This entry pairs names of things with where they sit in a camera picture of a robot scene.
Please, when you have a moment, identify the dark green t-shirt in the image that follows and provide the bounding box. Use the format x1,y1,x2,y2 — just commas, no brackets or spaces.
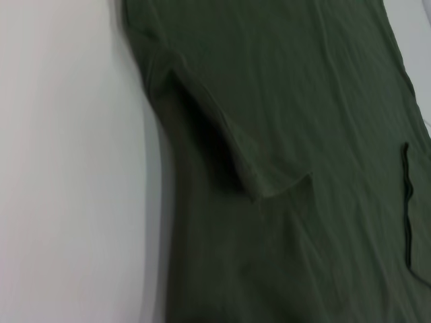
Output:
119,0,431,323

